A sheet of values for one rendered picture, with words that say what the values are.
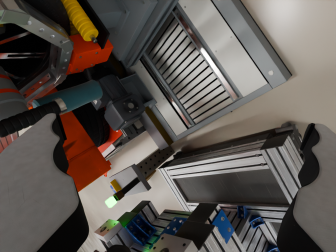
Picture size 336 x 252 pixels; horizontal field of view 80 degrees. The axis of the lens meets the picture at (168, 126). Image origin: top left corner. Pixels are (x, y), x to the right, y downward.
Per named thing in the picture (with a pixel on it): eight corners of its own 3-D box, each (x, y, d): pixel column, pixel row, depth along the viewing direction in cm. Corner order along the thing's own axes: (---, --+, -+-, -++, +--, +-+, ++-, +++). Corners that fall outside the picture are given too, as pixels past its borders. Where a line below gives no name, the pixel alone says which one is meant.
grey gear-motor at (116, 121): (127, 44, 125) (75, 58, 103) (166, 100, 125) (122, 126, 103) (118, 62, 139) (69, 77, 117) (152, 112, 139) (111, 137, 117)
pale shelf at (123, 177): (134, 163, 115) (130, 166, 113) (151, 187, 115) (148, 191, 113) (111, 175, 148) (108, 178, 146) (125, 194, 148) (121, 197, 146)
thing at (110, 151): (134, 123, 143) (109, 138, 130) (142, 134, 143) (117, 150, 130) (76, 177, 335) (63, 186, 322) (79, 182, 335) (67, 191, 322)
